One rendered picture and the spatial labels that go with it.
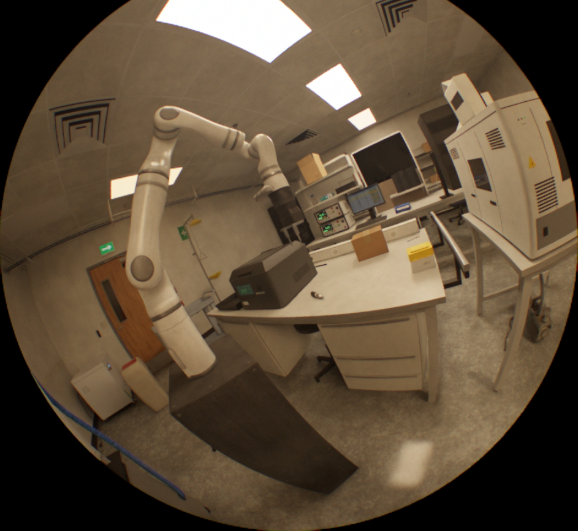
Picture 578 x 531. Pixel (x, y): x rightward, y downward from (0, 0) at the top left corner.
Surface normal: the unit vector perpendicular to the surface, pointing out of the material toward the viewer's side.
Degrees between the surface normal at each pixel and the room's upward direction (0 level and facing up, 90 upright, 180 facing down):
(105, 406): 90
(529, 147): 90
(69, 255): 90
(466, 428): 0
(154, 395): 93
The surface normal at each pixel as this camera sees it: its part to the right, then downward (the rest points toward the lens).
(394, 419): -0.42, -0.90
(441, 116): -0.54, 0.32
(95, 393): 0.73, -0.28
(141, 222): 0.52, -0.22
